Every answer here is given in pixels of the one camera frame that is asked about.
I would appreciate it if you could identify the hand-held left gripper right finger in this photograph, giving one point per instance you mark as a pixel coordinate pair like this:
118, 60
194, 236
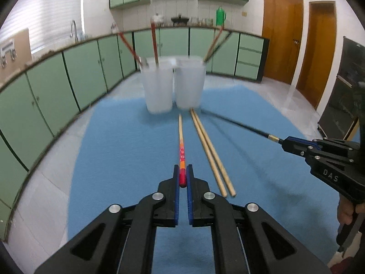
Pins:
190, 199

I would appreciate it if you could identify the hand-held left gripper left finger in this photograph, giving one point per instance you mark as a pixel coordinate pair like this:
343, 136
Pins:
176, 197

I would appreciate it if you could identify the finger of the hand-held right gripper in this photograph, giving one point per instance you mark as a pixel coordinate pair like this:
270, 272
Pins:
302, 142
302, 151

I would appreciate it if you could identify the red patterned wooden chopstick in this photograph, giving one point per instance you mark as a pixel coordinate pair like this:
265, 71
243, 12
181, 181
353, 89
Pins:
181, 154
128, 48

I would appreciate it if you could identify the plain wooden chopstick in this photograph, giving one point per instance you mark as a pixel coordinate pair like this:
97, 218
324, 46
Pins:
208, 154
214, 154

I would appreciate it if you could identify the black chopstick with gold band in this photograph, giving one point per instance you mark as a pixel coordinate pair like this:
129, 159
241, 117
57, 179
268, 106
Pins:
221, 44
251, 130

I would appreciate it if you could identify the white two-compartment utensil holder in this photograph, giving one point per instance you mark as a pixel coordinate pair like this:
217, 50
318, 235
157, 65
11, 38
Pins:
188, 85

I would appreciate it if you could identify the person's right hand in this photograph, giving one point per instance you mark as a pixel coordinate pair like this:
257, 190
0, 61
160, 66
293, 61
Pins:
345, 211

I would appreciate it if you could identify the black case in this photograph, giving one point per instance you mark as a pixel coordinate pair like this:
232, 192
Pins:
339, 100

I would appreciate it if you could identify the blue table mat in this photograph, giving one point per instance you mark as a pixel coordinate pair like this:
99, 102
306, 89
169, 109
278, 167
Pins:
119, 148

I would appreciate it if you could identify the brown wooden door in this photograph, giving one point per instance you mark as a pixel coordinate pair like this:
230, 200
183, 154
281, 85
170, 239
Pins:
319, 57
281, 34

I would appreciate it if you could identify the green thermos flask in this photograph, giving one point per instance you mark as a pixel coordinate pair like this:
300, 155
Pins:
220, 17

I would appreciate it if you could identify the row of small jars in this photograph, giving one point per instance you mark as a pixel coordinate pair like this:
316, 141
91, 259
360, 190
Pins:
202, 21

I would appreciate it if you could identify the green base cabinets with counter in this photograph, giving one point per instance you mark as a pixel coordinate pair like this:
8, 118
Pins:
42, 97

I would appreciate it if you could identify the black wok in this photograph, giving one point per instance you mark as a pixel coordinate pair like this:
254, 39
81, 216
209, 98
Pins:
179, 20

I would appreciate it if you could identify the white cooking pot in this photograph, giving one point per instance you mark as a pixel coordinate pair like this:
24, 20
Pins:
160, 19

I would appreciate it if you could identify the metal sink faucet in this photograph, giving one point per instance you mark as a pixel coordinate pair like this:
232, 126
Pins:
73, 24

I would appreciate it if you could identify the brown wooden board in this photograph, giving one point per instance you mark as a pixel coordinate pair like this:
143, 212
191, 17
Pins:
22, 45

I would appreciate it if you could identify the white window blinds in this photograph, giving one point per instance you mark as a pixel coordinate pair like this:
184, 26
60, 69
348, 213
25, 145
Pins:
51, 20

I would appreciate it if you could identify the grey clamp device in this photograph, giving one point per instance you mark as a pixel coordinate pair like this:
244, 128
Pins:
8, 52

